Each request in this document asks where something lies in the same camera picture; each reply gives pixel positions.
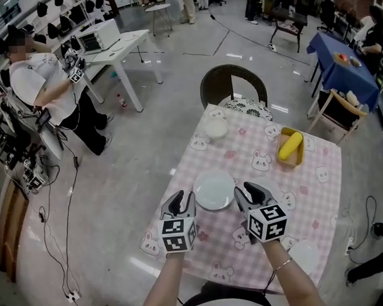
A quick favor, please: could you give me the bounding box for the white toaster oven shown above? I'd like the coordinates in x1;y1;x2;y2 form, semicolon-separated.
74;18;123;56

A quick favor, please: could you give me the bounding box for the yellow corn cob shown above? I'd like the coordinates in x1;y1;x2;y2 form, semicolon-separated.
277;131;305;161

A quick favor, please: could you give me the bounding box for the light wooden chair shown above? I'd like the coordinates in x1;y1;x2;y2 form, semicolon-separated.
305;86;370;147

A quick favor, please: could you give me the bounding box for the black floor cable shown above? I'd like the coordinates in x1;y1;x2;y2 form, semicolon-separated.
35;144;87;296

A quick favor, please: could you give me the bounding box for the person's left forearm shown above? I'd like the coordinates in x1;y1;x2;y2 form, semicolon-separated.
137;251;187;306

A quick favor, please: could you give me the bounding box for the round white side table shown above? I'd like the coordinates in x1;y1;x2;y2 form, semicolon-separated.
144;3;173;37

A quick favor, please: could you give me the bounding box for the person's right forearm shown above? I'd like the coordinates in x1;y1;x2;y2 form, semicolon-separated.
261;235;328;306

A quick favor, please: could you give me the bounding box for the yellow rectangular tray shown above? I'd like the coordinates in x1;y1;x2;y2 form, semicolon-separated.
275;125;307;172

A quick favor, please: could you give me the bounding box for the dark wooden bench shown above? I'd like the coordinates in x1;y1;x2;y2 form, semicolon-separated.
267;4;310;55

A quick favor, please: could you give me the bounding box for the thin wrist bracelet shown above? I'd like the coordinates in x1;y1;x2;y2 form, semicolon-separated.
273;257;294;272

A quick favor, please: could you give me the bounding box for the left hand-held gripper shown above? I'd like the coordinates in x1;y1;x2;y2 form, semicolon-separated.
155;189;200;255

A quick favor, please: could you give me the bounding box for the blue tablecloth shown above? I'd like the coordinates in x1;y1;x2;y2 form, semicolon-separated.
305;29;381;113

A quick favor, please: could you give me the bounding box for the white rectangular table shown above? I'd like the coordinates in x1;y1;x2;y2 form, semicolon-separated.
78;28;165;116

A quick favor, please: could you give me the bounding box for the white power strip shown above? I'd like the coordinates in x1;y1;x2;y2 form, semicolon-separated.
65;289;82;303

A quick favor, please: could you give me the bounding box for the shelf with black bags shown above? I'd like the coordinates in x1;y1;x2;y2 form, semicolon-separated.
0;0;117;63

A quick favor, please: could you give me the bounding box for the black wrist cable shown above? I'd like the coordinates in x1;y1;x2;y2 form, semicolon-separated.
260;268;278;296

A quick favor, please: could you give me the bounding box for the dark wicker chair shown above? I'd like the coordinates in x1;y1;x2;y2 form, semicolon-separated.
198;62;269;111

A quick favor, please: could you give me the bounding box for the pink checked tablecloth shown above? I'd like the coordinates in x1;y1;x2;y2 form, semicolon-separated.
133;97;349;298

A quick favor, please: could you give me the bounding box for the person's torso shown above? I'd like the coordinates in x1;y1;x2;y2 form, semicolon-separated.
173;277;275;306

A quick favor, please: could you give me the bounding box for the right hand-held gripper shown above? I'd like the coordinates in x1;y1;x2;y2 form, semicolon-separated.
233;179;290;245

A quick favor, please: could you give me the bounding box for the white bowl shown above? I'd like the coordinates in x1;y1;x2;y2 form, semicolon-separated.
203;118;229;141

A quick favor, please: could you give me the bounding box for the small black monitor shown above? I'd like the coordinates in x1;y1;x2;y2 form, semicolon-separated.
36;108;54;129

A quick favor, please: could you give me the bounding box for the floral seat cushion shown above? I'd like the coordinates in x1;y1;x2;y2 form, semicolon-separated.
218;96;273;124

